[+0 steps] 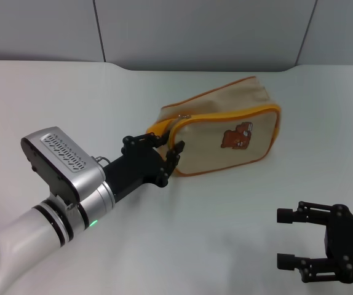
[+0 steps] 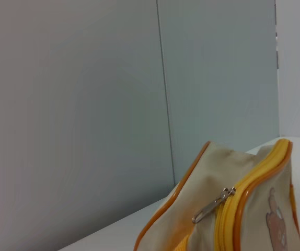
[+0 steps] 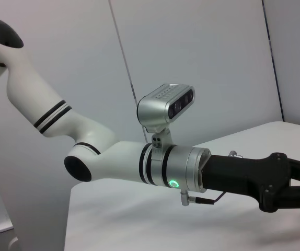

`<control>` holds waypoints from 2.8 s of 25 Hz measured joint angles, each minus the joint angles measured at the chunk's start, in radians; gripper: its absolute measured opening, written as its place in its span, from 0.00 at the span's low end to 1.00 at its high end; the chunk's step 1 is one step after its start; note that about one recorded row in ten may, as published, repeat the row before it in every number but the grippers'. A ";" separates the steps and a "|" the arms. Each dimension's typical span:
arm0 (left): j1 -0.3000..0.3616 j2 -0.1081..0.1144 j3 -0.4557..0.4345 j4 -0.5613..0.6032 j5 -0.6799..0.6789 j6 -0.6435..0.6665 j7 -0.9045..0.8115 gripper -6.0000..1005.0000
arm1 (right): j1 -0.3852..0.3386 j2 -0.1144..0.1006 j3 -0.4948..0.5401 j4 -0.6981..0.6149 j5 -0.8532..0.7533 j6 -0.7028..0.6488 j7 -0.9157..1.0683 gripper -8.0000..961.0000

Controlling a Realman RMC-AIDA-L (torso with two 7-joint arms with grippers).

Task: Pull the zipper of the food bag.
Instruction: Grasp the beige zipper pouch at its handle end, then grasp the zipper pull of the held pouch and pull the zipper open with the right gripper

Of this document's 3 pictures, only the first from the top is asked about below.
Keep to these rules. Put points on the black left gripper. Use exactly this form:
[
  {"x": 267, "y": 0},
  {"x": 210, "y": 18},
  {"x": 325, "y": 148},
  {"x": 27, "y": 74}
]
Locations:
[{"x": 133, "y": 172}]

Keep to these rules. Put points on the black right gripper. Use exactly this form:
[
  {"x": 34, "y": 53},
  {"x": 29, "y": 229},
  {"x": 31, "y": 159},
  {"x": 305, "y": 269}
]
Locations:
[{"x": 351, "y": 239}]

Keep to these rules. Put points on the beige food bag yellow trim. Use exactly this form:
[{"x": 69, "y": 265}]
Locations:
[{"x": 225, "y": 135}]

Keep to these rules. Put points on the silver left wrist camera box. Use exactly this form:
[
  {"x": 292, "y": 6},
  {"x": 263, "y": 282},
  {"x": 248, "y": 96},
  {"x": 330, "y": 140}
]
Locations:
[{"x": 62, "y": 159}]

